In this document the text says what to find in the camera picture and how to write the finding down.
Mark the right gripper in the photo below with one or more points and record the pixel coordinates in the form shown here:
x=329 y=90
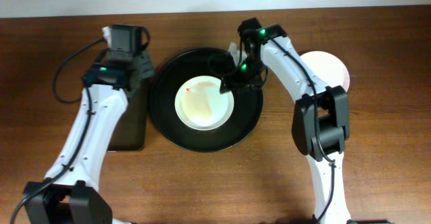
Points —
x=234 y=81

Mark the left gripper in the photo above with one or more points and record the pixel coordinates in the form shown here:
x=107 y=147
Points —
x=141 y=70

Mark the white plate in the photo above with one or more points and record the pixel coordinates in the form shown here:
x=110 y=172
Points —
x=328 y=67
x=199 y=104

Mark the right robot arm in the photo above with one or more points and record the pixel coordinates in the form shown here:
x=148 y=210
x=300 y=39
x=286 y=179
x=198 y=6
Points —
x=320 y=125

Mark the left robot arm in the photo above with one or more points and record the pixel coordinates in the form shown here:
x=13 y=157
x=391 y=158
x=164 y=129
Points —
x=69 y=191

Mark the black round tray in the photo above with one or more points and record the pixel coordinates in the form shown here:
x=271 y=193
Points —
x=188 y=64

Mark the black rectangular tray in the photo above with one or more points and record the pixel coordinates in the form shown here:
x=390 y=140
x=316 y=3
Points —
x=129 y=134

